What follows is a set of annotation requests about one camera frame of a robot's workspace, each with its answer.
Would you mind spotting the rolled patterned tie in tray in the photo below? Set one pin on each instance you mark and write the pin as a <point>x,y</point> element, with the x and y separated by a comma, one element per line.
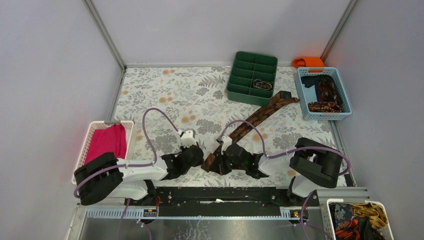
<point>262,85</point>

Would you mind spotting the light blue perforated basket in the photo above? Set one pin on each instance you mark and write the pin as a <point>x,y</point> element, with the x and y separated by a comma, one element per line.
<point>308,95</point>

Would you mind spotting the brown red floral tie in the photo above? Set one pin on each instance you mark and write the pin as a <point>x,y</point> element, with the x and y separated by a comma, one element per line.
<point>279,100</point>

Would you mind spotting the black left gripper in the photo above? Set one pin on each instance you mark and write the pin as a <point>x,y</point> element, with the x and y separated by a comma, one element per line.
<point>193,156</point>

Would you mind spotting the ties in blue basket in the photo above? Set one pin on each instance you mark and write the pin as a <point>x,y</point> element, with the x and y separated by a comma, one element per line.
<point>327,96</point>

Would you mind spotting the green compartment organizer tray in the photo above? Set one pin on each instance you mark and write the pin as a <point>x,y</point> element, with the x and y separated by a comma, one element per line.
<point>248,66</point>

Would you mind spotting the colourful ties in white basket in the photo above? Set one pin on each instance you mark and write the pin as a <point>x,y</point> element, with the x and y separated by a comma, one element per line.
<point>358,221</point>

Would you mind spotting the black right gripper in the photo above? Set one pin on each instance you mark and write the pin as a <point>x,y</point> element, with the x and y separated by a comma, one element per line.
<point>218,167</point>

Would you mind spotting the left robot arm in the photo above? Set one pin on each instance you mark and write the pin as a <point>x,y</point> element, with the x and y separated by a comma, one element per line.
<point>110,177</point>

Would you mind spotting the orange cloth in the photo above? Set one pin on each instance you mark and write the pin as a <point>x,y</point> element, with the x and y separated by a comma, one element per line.
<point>308,61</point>

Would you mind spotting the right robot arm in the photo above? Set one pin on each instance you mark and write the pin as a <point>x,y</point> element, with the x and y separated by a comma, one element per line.
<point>315,165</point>

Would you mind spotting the white perforated basket left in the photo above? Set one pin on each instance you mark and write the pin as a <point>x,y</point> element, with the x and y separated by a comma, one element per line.
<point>130,133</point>

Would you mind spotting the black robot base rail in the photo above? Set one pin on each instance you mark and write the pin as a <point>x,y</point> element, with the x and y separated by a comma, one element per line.
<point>220,201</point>

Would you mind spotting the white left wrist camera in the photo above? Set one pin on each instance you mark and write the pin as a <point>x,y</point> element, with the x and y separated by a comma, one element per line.
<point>187,138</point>

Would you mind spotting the magenta cloth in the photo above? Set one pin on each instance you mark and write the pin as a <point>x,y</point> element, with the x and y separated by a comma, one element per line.
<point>111,139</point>

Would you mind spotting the white basket bottom right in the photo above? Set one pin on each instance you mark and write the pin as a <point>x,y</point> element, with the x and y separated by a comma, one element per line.
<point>327,222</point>

